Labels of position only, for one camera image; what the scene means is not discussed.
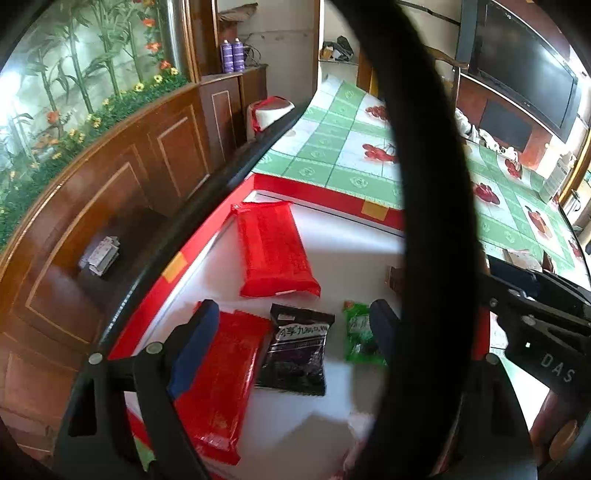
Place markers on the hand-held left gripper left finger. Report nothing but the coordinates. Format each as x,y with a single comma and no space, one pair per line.
196,350

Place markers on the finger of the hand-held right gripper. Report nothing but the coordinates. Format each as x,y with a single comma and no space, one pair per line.
545,281
521,304

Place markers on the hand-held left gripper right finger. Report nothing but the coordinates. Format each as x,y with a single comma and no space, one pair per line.
385,327

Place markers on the green snack packet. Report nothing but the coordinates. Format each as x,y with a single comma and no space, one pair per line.
360,339

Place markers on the large red snack packet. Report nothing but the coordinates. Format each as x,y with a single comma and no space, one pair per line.
221,383
274,249

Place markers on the red shallow cardboard box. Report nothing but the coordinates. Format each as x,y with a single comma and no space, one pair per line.
351,258

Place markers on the black purple snack packet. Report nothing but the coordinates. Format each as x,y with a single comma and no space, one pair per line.
295,355

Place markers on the person's right hand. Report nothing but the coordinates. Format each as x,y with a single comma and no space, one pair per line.
561,441

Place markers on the white plastic bottle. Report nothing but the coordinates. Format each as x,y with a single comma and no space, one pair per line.
556,180

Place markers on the pale pink snack packet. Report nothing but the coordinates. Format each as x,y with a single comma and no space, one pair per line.
360,441

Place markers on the small card box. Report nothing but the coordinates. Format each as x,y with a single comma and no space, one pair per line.
99,256

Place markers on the white plastic bag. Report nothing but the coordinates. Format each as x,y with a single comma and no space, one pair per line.
489,138

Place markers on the brown wooden cabinet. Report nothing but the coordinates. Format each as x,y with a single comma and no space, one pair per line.
115,184

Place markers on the black flat television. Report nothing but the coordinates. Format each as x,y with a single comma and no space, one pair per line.
521,64

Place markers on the white red plastic container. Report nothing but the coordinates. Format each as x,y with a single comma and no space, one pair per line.
270,113

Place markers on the bamboo flower wall panel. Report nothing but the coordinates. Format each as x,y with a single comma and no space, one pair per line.
69,92

